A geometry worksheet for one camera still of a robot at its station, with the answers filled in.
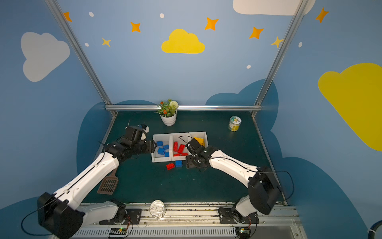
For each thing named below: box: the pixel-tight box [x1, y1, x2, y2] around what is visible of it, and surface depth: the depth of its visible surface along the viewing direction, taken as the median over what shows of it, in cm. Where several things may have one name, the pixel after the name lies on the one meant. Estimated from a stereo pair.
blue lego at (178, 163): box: [175, 160, 183, 168], surface depth 93 cm
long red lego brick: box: [178, 143, 186, 154], surface depth 101 cm
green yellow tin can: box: [227, 115, 242, 132], surface depth 110 cm
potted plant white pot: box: [159, 109, 178, 126], surface depth 112 cm
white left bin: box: [151, 133, 171, 163], surface depth 97 cm
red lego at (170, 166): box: [166, 163, 176, 171], surface depth 92 cm
